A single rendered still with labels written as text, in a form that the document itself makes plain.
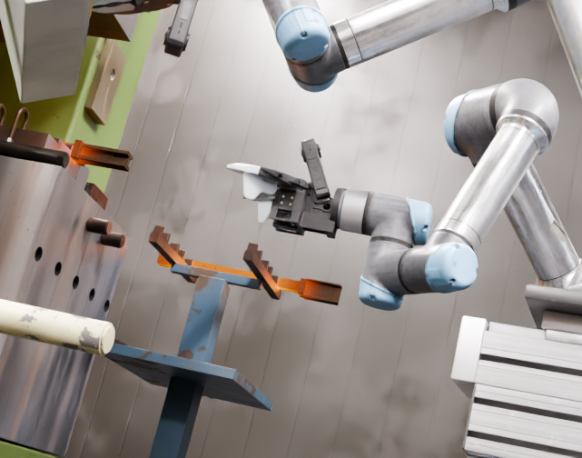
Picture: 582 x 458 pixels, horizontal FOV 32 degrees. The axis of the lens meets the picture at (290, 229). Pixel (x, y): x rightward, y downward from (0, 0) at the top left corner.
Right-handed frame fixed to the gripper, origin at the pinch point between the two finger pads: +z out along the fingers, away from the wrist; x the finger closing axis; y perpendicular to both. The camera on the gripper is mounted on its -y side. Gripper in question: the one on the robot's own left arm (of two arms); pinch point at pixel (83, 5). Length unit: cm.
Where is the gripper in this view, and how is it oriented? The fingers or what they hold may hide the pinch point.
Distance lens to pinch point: 149.4
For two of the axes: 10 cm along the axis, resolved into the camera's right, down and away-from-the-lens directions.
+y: -2.6, -9.5, 1.4
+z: -9.3, 2.1, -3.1
